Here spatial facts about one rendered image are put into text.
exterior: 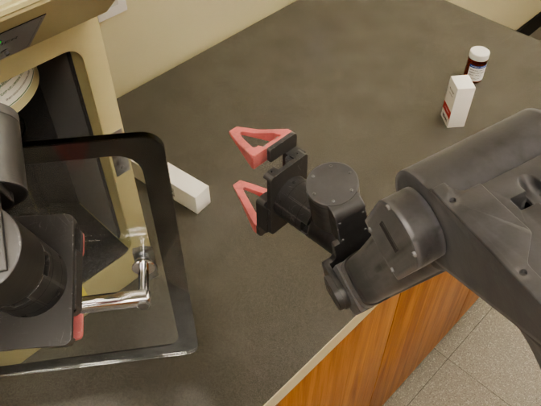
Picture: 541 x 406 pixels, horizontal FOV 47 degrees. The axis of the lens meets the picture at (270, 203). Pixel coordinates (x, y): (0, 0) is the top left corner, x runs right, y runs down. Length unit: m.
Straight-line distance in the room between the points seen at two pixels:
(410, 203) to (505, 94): 1.13
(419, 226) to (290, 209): 0.44
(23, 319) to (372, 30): 1.21
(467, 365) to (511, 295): 1.80
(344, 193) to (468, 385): 1.45
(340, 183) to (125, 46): 0.80
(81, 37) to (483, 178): 0.52
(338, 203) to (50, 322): 0.31
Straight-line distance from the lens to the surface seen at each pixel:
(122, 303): 0.68
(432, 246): 0.31
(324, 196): 0.64
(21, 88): 0.76
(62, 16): 0.62
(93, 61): 0.75
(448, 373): 2.04
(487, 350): 2.12
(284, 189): 0.74
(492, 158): 0.31
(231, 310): 0.97
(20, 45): 0.64
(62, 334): 0.49
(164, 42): 1.42
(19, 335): 0.50
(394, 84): 1.39
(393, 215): 0.31
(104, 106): 0.79
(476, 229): 0.28
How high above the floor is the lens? 1.76
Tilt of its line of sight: 48 degrees down
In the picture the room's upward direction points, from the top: straight up
